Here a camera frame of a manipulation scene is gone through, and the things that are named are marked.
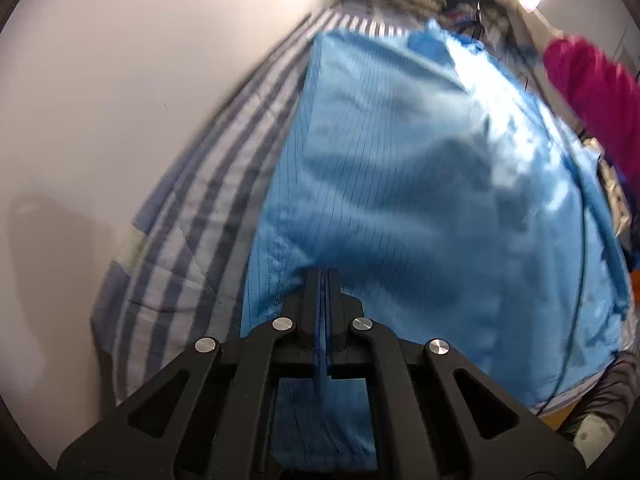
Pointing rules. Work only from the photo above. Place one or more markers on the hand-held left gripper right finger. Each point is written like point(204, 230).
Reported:
point(336, 320)

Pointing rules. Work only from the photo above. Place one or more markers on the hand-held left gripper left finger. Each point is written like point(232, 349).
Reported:
point(310, 320)

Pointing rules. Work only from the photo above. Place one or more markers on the light blue zip work coat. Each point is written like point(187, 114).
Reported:
point(400, 185)

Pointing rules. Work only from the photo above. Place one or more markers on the blue white striped blanket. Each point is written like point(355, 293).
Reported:
point(210, 200)

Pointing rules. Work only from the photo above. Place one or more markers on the dark grey cloth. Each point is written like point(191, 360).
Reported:
point(610, 385)

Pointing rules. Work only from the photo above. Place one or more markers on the beige cloth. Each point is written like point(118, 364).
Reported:
point(611, 190)

